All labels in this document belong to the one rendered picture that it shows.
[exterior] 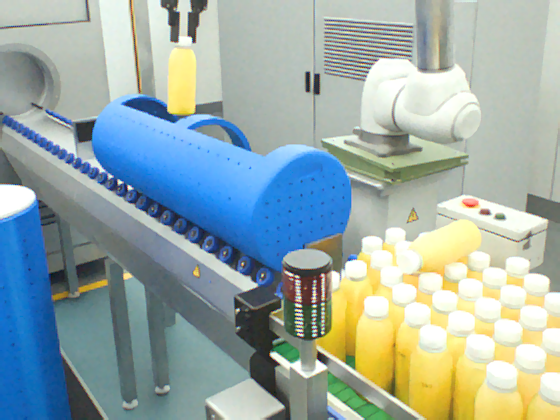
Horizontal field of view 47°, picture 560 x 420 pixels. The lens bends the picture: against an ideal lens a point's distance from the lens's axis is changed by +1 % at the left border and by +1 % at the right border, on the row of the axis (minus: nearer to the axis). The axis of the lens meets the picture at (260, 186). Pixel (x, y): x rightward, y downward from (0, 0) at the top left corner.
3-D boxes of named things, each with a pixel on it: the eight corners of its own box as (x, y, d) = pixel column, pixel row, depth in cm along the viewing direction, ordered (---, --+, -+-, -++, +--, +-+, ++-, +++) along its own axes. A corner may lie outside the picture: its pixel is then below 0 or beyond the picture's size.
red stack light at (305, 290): (310, 276, 87) (310, 250, 85) (342, 294, 82) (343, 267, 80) (272, 291, 83) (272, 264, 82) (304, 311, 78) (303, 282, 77)
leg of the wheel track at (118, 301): (134, 398, 253) (117, 254, 232) (140, 406, 248) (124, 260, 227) (120, 404, 249) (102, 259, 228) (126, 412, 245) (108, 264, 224)
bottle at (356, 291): (357, 362, 120) (358, 284, 114) (330, 347, 125) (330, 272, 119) (379, 347, 124) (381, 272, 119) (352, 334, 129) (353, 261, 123)
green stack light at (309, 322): (310, 309, 88) (310, 277, 87) (342, 328, 83) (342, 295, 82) (273, 324, 85) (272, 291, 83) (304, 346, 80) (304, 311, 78)
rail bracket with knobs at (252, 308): (270, 325, 133) (268, 281, 130) (291, 340, 127) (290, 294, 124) (230, 342, 128) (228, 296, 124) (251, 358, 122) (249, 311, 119)
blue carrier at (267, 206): (173, 171, 219) (170, 89, 210) (350, 257, 152) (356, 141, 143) (94, 186, 203) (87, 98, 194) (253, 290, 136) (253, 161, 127)
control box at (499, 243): (462, 234, 149) (465, 192, 145) (543, 264, 133) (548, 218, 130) (433, 245, 143) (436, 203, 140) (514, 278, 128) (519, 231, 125)
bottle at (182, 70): (198, 115, 152) (201, 46, 147) (171, 116, 149) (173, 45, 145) (189, 110, 158) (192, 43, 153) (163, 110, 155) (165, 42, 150)
